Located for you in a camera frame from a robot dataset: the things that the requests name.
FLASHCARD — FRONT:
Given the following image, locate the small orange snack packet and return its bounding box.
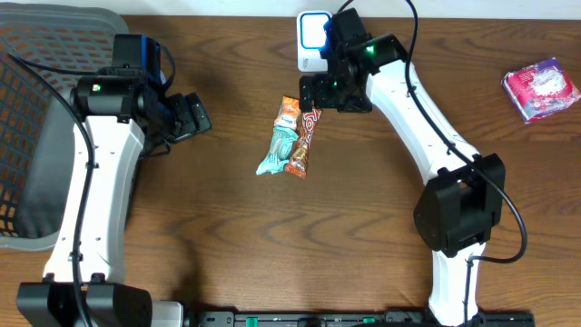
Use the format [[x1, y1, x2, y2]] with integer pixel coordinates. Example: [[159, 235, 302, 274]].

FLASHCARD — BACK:
[[274, 96, 301, 130]]

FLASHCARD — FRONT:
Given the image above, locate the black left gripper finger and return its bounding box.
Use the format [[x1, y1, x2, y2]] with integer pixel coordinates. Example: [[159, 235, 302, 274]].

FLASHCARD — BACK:
[[185, 93, 212, 132], [170, 124, 212, 142]]

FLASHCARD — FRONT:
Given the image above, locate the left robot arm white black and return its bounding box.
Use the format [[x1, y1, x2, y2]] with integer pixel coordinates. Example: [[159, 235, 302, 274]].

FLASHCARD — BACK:
[[16, 34, 212, 326]]

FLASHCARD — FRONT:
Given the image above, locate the teal snack packet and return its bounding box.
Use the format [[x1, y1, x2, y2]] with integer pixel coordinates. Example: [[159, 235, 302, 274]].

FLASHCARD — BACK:
[[256, 126, 299, 175]]

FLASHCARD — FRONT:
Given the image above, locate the red orange candy bar wrapper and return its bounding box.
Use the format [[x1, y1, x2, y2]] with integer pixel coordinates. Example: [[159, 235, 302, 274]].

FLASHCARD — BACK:
[[284, 108, 321, 179]]

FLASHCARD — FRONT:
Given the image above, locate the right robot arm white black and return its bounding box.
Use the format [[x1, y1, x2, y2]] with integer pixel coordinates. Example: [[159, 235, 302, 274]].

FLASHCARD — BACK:
[[297, 9, 506, 326]]

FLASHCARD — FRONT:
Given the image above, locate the purple red snack bag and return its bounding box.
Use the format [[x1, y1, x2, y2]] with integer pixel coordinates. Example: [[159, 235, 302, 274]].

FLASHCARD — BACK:
[[500, 57, 580, 124]]

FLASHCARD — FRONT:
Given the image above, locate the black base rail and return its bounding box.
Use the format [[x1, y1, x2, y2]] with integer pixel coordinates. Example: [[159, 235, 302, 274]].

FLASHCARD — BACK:
[[184, 310, 536, 327]]

